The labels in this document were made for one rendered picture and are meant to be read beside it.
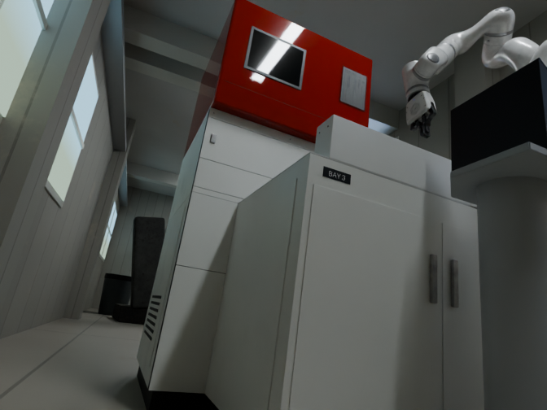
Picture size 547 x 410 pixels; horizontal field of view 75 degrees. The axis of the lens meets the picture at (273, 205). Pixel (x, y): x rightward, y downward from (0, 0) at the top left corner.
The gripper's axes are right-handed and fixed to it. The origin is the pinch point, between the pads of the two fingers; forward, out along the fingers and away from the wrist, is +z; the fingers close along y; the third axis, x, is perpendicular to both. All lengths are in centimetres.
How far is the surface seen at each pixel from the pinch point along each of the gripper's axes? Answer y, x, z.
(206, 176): -61, -61, 5
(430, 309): -7, -2, 60
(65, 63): -87, -131, -52
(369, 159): 0.2, -26.0, 21.3
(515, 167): 26.6, -4.9, 32.5
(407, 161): 1.1, -11.9, 17.5
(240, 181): -60, -46, 2
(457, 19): -41, 118, -198
